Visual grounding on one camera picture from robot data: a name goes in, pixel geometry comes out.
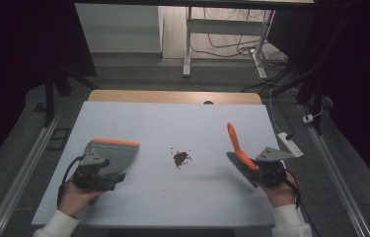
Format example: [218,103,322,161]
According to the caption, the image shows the black floor frame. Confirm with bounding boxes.
[45,126,72,152]

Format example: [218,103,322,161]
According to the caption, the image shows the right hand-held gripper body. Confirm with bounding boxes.
[255,146,301,189]

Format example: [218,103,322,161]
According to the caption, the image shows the person's right hand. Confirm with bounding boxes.
[259,172,301,208]

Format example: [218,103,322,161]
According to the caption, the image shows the person's left hand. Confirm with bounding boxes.
[57,180,104,218]

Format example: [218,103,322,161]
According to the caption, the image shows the white cabinet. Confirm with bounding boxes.
[74,3,164,54]

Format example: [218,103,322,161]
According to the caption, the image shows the wooden table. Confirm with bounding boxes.
[87,89,263,106]

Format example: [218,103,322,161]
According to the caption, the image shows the aluminium floor rail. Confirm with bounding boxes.
[298,104,370,237]
[0,110,64,237]

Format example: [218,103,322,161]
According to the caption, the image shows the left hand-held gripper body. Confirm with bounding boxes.
[72,148,116,193]

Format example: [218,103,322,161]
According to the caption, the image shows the black stand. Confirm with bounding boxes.
[260,13,354,136]
[41,64,101,128]

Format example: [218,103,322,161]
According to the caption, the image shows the white power strip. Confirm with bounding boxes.
[277,131,305,159]

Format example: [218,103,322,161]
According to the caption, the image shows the white table cover board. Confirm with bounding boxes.
[31,100,306,228]

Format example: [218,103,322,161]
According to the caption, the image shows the tangle of floor cables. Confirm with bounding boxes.
[189,7,289,67]

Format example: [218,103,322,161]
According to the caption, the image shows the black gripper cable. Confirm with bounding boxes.
[282,168,323,237]
[56,155,86,209]

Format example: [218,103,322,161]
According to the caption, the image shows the grey brush with orange handle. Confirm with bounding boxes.
[226,121,263,190]

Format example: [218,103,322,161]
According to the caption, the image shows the grey dustpan with orange edge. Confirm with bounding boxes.
[83,137,141,181]

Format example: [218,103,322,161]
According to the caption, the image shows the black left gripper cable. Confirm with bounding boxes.
[56,155,86,209]

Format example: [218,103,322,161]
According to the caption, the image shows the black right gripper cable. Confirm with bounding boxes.
[282,168,323,237]

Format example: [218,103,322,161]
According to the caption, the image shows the white desk frame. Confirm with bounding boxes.
[182,6,276,80]

